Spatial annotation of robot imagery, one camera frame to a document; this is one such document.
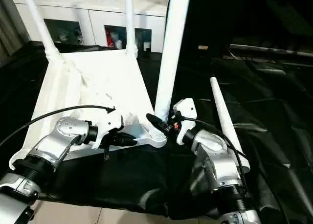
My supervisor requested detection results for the white glass-door cabinet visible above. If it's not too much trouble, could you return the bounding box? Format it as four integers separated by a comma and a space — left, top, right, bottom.
13, 0, 171, 53

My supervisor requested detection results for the white plastic table leg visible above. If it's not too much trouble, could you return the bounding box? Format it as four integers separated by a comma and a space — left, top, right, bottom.
20, 0, 61, 60
209, 77, 251, 173
148, 0, 193, 143
125, 0, 138, 58

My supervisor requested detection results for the white plastic table top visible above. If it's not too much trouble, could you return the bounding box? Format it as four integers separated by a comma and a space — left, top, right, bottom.
9, 49, 170, 171

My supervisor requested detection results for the red packet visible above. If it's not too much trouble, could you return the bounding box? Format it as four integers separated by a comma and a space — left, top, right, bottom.
105, 30, 114, 48

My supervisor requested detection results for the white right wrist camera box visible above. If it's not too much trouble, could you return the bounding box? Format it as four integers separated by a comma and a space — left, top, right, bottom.
173, 98, 199, 146

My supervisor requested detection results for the grey curtain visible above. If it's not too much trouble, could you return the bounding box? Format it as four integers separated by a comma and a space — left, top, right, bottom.
0, 0, 30, 61

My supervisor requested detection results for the black plastic mat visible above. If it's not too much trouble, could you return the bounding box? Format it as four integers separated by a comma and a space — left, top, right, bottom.
0, 40, 313, 222

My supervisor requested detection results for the black speaker box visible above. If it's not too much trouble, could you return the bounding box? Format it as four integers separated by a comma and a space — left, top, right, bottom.
180, 0, 233, 56

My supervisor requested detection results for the black television edge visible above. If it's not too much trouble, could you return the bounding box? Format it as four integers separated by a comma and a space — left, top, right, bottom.
229, 44, 313, 59

